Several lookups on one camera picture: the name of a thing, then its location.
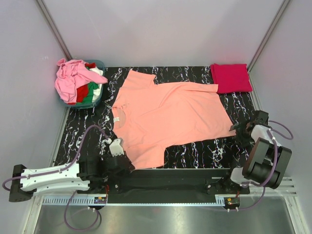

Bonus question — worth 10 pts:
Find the salmon orange t-shirt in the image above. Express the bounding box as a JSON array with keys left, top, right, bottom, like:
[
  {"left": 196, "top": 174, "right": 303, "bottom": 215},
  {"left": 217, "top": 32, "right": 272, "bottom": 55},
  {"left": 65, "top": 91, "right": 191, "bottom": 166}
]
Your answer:
[{"left": 112, "top": 71, "right": 235, "bottom": 169}]

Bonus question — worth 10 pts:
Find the right corner aluminium post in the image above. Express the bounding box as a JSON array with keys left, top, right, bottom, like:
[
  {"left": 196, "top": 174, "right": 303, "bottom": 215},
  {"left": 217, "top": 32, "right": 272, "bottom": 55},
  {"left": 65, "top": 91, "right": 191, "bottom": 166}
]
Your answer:
[{"left": 247, "top": 0, "right": 292, "bottom": 73}]

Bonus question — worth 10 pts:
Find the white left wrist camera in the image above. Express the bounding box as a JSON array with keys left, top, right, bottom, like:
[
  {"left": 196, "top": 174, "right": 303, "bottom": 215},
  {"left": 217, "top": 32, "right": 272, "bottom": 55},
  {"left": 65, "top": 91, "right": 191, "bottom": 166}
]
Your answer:
[{"left": 109, "top": 138, "right": 126, "bottom": 157}]

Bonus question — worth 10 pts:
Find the light pink t-shirt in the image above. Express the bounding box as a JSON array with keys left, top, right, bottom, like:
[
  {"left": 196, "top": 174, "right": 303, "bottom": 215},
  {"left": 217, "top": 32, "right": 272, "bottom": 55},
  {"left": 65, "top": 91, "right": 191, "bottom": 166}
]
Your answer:
[{"left": 55, "top": 58, "right": 108, "bottom": 104}]

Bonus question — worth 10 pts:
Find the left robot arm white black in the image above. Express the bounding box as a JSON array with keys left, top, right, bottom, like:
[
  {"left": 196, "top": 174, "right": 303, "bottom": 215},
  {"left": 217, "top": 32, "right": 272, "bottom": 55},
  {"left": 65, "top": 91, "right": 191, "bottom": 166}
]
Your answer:
[{"left": 9, "top": 155, "right": 135, "bottom": 202}]

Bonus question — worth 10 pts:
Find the left corner aluminium post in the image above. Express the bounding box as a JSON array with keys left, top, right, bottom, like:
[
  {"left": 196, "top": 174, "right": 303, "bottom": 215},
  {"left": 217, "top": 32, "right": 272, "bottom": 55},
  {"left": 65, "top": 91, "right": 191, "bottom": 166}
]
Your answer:
[{"left": 35, "top": 0, "right": 72, "bottom": 60}]

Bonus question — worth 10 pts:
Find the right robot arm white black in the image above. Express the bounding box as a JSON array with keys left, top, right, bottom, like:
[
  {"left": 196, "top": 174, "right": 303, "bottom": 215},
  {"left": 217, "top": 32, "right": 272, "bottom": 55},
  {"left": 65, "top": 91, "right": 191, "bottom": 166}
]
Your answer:
[{"left": 221, "top": 110, "right": 292, "bottom": 193}]

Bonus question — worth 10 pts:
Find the white garment in basket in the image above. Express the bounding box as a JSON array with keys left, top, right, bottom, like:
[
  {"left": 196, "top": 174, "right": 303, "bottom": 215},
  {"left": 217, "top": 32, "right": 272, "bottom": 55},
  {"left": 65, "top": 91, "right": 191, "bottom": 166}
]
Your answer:
[{"left": 90, "top": 67, "right": 103, "bottom": 102}]

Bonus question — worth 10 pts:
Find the green garment in basket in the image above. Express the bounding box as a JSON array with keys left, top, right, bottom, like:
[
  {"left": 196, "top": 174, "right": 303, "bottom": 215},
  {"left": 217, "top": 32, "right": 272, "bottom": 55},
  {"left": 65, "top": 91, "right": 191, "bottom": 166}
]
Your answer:
[{"left": 82, "top": 82, "right": 101, "bottom": 103}]

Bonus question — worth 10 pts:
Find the teal laundry basket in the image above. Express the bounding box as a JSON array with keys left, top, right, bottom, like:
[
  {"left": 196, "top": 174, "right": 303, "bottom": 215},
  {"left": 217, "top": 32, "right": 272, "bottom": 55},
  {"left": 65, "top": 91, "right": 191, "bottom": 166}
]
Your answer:
[{"left": 59, "top": 60, "right": 105, "bottom": 110}]

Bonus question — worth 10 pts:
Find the red garment in basket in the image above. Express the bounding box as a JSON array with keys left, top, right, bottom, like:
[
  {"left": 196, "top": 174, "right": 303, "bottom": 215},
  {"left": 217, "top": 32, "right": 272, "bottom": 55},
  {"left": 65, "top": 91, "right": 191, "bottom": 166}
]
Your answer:
[{"left": 76, "top": 63, "right": 96, "bottom": 103}]

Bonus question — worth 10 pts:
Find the aluminium frame rail front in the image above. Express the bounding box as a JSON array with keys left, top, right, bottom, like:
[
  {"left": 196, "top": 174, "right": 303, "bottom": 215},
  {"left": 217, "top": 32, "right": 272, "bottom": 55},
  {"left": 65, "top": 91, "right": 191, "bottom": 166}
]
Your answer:
[{"left": 31, "top": 176, "right": 299, "bottom": 208}]

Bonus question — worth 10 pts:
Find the folded magenta t-shirt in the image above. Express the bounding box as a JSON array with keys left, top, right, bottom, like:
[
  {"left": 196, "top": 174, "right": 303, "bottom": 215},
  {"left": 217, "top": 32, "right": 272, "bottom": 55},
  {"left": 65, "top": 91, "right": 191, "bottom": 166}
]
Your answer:
[{"left": 210, "top": 64, "right": 253, "bottom": 94}]

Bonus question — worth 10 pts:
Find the corner aluminium post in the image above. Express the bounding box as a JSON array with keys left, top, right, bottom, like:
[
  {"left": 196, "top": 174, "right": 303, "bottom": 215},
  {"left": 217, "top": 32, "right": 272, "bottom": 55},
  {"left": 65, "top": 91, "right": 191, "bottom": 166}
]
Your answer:
[
  {"left": 247, "top": 0, "right": 292, "bottom": 73},
  {"left": 35, "top": 0, "right": 72, "bottom": 60}
]

